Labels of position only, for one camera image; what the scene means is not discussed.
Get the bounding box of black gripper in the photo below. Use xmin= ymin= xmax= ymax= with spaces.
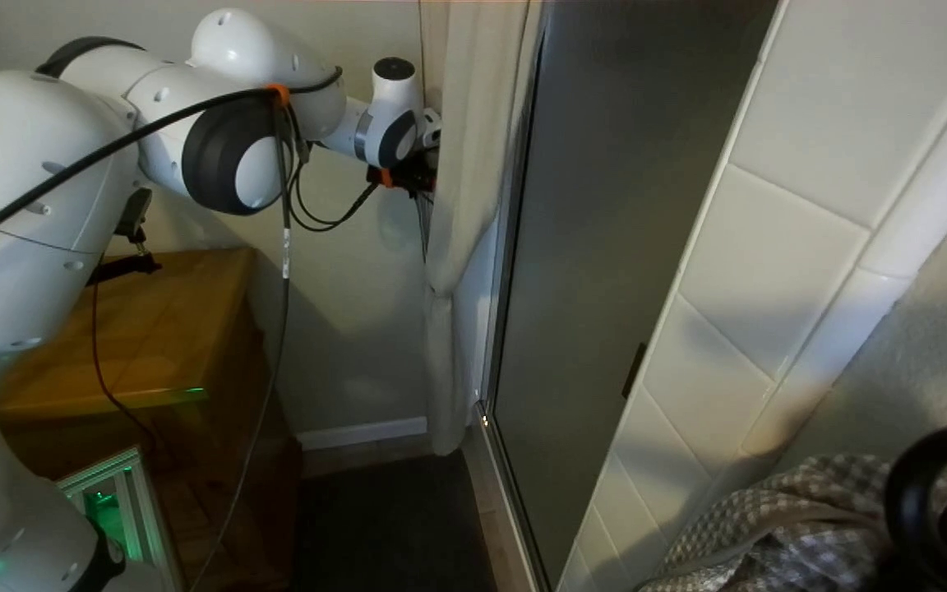
xmin=370 ymin=140 xmax=433 ymax=198

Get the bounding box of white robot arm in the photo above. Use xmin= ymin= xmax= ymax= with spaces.
xmin=0 ymin=7 xmax=442 ymax=592

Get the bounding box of cream fabric curtain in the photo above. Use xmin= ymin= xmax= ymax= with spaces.
xmin=426 ymin=0 xmax=543 ymax=459

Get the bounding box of wooden table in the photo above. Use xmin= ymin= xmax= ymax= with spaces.
xmin=0 ymin=246 xmax=299 ymax=592

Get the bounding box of green lit control box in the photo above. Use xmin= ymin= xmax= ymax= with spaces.
xmin=58 ymin=447 xmax=181 ymax=592

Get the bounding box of grey checkered cloth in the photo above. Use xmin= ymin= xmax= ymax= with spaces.
xmin=637 ymin=453 xmax=947 ymax=592

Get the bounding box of black curled metal scroll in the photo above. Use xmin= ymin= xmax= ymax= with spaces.
xmin=874 ymin=429 xmax=947 ymax=592

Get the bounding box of glass door with frame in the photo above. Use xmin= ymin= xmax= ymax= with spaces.
xmin=489 ymin=0 xmax=779 ymax=589

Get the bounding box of black camera on stand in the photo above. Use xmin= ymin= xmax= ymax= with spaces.
xmin=88 ymin=188 xmax=158 ymax=286

